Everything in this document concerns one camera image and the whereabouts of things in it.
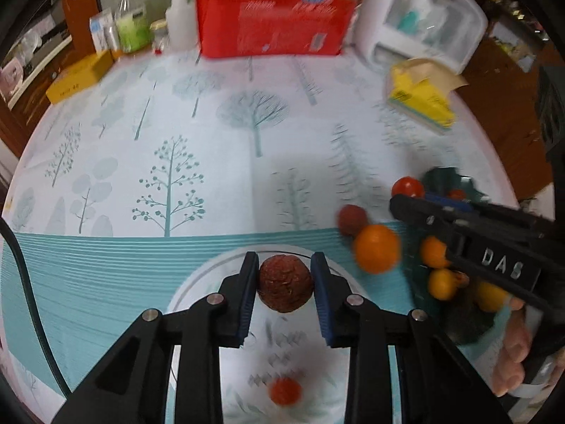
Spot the large yellow orange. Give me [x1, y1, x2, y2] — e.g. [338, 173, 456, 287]
[476, 280, 510, 313]

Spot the person's right hand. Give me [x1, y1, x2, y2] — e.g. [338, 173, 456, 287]
[491, 297, 533, 398]

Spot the black cable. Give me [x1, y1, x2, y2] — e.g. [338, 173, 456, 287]
[0, 220, 72, 400]

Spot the yellowish mandarin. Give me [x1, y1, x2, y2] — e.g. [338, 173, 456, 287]
[428, 269, 459, 301]

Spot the white storage box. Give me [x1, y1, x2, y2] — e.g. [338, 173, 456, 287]
[355, 0, 488, 73]

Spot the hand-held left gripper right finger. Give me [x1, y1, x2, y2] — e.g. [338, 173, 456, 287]
[309, 252, 513, 424]

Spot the tree print tablecloth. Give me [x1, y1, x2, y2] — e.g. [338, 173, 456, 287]
[0, 48, 522, 424]

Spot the wooden kitchen cabinet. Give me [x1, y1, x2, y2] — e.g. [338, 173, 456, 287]
[0, 31, 76, 160]

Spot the flat yellow box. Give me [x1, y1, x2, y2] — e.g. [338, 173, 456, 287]
[45, 51, 113, 104]

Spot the blue white card box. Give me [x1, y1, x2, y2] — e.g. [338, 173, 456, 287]
[89, 10, 119, 52]

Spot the white wash bottle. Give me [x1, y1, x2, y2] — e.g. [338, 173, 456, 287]
[165, 0, 197, 52]

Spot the small glass jar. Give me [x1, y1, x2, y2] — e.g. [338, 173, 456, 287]
[150, 20, 171, 54]

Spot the small cherry tomato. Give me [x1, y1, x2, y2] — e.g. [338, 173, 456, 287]
[392, 177, 426, 199]

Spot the red lychee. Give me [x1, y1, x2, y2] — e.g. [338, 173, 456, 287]
[258, 255, 314, 314]
[338, 204, 368, 237]

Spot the green label glass bottle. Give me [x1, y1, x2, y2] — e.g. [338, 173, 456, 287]
[114, 0, 151, 54]

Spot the yellow tissue box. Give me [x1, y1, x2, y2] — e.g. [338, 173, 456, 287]
[385, 58, 469, 135]

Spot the red paper cup pack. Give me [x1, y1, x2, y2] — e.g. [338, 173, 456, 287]
[195, 0, 376, 58]

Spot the dark green scalloped plate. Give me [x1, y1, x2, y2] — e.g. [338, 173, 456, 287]
[408, 166, 513, 346]

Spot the white printed round plate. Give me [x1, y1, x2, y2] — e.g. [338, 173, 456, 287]
[165, 243, 504, 424]

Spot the orange mandarin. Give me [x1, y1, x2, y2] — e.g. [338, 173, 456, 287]
[354, 224, 402, 275]
[420, 236, 453, 269]

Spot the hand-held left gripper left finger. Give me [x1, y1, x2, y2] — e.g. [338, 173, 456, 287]
[52, 251, 260, 424]

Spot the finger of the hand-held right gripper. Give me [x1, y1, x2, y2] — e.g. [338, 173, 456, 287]
[389, 193, 469, 240]
[424, 193, 483, 215]

